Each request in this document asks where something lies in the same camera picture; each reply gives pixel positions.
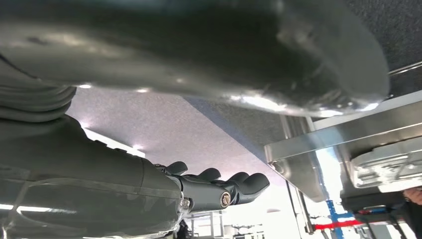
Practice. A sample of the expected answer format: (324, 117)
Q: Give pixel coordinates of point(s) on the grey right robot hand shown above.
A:
(82, 171)

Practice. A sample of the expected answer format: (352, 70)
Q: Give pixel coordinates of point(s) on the steel workbench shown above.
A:
(329, 138)

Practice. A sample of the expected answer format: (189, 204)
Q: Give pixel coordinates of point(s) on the red barrier belt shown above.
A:
(329, 226)

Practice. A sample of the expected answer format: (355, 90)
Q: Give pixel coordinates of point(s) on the stamped silver metal panel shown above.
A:
(385, 168)

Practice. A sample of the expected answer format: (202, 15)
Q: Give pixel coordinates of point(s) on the blue metal frame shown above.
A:
(333, 214)

